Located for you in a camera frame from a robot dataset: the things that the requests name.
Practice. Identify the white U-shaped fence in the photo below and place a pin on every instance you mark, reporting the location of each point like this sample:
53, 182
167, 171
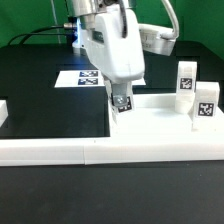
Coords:
112, 149

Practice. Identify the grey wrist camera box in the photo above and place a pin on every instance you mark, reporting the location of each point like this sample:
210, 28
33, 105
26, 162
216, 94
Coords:
157, 39

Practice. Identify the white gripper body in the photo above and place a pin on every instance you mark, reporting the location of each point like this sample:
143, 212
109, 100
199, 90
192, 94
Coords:
119, 59

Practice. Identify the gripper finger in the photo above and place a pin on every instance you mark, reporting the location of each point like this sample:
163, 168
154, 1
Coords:
119, 94

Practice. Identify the white square table top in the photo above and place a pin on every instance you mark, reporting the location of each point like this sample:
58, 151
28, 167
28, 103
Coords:
154, 114

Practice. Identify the white sheet with tags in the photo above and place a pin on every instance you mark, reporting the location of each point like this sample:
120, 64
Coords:
80, 78

